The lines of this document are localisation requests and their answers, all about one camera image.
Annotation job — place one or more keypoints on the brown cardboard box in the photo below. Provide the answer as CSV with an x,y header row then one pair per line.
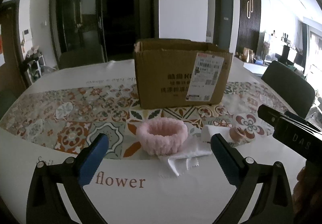
x,y
179,72

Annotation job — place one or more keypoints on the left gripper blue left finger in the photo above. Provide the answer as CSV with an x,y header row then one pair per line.
x,y
44,201

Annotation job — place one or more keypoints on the right hand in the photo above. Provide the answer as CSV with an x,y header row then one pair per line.
x,y
307,191

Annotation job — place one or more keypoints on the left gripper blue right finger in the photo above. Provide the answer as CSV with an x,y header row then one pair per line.
x,y
274,204

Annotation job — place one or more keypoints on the pink fluffy headband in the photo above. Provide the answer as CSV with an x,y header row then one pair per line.
x,y
162,136

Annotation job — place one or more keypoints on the patterned floral table runner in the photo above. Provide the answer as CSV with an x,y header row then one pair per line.
x,y
68,120

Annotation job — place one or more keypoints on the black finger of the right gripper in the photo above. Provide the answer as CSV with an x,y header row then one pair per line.
x,y
268,114

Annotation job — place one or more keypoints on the dark chair behind table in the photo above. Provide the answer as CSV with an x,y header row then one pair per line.
x,y
82,57

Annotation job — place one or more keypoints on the dark green right chair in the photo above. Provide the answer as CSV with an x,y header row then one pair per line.
x,y
295,90

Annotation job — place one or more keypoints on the white cloth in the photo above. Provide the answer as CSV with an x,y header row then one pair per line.
x,y
195,146

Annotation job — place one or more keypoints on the shoe rack with items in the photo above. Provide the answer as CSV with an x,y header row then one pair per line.
x,y
33,64

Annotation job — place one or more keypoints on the white low tv cabinet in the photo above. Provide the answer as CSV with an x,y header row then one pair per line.
x,y
247,55

